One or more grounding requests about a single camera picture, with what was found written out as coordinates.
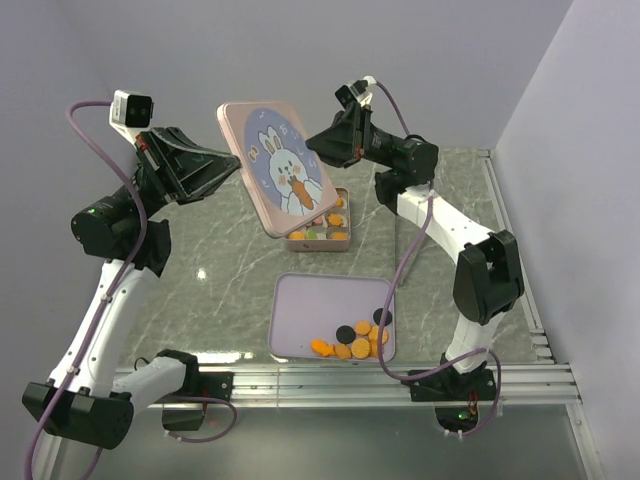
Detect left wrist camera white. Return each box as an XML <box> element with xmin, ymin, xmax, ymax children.
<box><xmin>109</xmin><ymin>90</ymin><xmax>154</xmax><ymax>145</ymax></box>

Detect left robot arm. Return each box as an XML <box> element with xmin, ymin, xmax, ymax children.
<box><xmin>22</xmin><ymin>127</ymin><xmax>240</xmax><ymax>450</ymax></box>

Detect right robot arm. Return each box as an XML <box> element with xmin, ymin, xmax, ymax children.
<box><xmin>306</xmin><ymin>100</ymin><xmax>524</xmax><ymax>399</ymax></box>

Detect lilac plastic tray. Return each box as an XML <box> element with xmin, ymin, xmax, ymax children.
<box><xmin>268</xmin><ymin>273</ymin><xmax>390</xmax><ymax>361</ymax></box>

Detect metal tongs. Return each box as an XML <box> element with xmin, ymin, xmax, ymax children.
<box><xmin>394</xmin><ymin>217</ymin><xmax>419</xmax><ymax>289</ymax></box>

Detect orange round cookie tray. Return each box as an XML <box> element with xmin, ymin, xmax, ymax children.
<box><xmin>353</xmin><ymin>321</ymin><xmax>372</xmax><ymax>337</ymax></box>

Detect aluminium rail frame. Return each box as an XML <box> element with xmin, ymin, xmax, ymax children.
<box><xmin>29</xmin><ymin>149</ymin><xmax>586</xmax><ymax>480</ymax></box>

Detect orange fish cookie bottom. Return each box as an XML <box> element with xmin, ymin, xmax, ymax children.
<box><xmin>311</xmin><ymin>339</ymin><xmax>336</xmax><ymax>358</ymax></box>

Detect black sandwich cookie centre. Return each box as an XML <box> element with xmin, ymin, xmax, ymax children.
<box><xmin>335</xmin><ymin>325</ymin><xmax>356</xmax><ymax>345</ymax></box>

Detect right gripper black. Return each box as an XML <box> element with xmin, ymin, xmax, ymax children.
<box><xmin>300</xmin><ymin>104</ymin><xmax>401</xmax><ymax>172</ymax></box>

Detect pink cookie tin box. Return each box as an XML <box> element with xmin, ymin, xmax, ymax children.
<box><xmin>284</xmin><ymin>187</ymin><xmax>352</xmax><ymax>252</ymax></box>

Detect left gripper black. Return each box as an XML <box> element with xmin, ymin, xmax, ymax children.
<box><xmin>115</xmin><ymin>126</ymin><xmax>245</xmax><ymax>225</ymax></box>

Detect orange round waffle cookie bottom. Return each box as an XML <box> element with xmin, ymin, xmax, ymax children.
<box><xmin>350</xmin><ymin>338</ymin><xmax>371</xmax><ymax>359</ymax></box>

